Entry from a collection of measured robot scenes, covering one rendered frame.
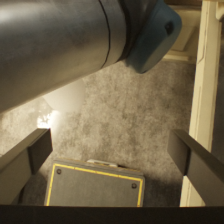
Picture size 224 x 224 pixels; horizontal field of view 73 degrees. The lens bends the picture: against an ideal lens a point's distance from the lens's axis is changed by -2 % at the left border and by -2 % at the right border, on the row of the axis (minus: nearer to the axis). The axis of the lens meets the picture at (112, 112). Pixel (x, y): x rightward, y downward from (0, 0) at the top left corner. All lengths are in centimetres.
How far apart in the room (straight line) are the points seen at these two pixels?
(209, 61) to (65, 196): 122
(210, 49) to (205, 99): 25
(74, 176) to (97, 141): 41
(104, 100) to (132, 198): 86
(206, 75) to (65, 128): 124
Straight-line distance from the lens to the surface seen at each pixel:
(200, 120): 80
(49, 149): 17
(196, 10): 120
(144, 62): 17
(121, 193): 119
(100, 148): 148
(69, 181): 126
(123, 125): 145
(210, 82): 86
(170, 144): 17
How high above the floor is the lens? 144
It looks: 79 degrees down
